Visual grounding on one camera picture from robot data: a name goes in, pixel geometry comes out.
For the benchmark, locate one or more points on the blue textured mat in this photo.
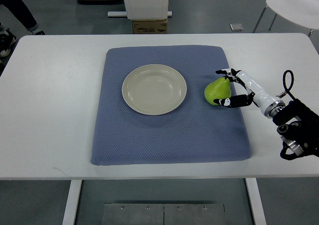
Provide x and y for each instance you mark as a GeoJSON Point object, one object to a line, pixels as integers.
{"type": "Point", "coordinates": [195, 132]}

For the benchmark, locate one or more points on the metal base plate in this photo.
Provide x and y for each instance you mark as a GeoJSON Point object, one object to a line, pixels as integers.
{"type": "Point", "coordinates": [163, 214]}

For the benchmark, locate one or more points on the beige round plate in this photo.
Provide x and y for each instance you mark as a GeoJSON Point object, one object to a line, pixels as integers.
{"type": "Point", "coordinates": [154, 89]}

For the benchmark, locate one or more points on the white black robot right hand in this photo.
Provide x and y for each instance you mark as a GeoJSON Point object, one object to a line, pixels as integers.
{"type": "Point", "coordinates": [256, 94]}

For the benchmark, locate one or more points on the black white sneaker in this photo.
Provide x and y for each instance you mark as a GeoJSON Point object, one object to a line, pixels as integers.
{"type": "Point", "coordinates": [7, 40]}

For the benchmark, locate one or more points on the white chair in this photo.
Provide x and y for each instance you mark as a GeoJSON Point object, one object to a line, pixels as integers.
{"type": "Point", "coordinates": [304, 13]}

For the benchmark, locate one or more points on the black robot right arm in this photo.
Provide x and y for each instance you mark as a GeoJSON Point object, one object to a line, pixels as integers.
{"type": "Point", "coordinates": [298, 127]}

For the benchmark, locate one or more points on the green pear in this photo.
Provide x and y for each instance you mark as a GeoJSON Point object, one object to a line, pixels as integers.
{"type": "Point", "coordinates": [219, 89]}

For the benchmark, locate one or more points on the grey floor outlet plate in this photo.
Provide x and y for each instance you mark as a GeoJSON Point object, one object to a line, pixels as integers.
{"type": "Point", "coordinates": [236, 27]}

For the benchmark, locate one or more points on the brown cardboard box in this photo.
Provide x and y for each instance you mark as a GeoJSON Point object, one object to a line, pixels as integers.
{"type": "Point", "coordinates": [150, 26]}

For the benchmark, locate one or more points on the white cabinet on stand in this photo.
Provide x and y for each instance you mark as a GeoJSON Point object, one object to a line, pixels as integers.
{"type": "Point", "coordinates": [143, 10]}

